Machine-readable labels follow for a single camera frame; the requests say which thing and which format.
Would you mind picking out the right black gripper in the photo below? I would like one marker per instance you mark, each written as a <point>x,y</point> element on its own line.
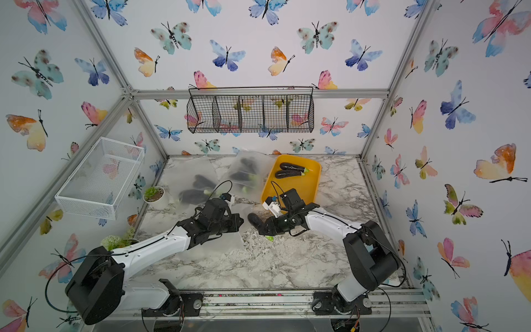
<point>273,229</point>

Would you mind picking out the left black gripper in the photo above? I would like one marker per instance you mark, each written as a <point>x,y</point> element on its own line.
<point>234,218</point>

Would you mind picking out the dark purple eggplant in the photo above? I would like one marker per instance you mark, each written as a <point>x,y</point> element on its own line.
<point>200,192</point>

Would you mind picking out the clear zip-top bag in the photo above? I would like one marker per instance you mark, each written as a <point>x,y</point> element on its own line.
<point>220,240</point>
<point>191,181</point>
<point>265,163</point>

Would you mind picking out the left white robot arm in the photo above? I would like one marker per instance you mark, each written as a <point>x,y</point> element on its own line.
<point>101,285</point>

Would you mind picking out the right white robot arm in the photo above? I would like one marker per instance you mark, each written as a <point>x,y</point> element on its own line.
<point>370,255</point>

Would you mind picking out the eggplant in tray middle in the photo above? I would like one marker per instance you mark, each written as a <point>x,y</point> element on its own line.
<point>288,173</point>

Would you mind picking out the eggplant at tray back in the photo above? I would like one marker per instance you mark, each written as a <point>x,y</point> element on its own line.
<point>293,167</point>

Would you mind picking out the yellow plastic tray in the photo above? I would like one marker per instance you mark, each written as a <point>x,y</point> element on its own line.
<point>306,185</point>

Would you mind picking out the small white potted succulent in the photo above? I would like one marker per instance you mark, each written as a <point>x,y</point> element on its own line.
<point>156,198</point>

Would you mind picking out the potted orange flower plant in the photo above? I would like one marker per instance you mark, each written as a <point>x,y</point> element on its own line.
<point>113,242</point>

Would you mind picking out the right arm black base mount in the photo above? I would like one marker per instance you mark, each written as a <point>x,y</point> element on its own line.
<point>332,303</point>

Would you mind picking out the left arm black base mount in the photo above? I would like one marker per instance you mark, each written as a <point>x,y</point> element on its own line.
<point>177,303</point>

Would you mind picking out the black wire wall basket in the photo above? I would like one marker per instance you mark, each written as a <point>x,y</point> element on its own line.
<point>251,110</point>

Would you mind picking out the white mesh wall basket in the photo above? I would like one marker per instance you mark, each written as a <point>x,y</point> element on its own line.
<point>98,184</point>

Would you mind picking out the aluminium front rail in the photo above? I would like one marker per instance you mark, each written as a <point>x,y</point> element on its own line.
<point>277,304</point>

